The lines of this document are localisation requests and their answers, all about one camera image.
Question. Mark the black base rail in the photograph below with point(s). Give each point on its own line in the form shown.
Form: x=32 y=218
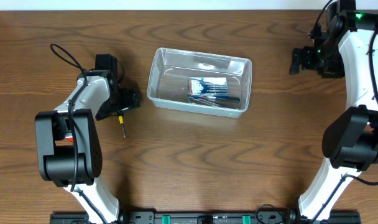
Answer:
x=263 y=215

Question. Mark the small hammer black handle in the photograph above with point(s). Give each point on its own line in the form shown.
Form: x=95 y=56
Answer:
x=223 y=98

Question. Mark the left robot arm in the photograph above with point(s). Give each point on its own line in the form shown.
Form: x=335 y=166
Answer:
x=68 y=148

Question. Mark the silver combination wrench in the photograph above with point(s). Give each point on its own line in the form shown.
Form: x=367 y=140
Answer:
x=205 y=102

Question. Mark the clear plastic container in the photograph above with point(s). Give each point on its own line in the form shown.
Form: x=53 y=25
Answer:
x=171 y=70

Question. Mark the yellow black screwdriver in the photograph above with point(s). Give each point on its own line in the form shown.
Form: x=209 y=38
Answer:
x=122 y=124

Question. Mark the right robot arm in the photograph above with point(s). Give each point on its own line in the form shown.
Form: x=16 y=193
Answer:
x=346 y=48

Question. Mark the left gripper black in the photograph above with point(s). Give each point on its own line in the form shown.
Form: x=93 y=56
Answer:
x=127 y=99

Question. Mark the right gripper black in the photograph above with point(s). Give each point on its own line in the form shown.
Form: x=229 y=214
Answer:
x=301 y=58

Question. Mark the precision screwdriver set case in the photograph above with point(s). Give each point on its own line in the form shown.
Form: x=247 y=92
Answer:
x=208 y=86

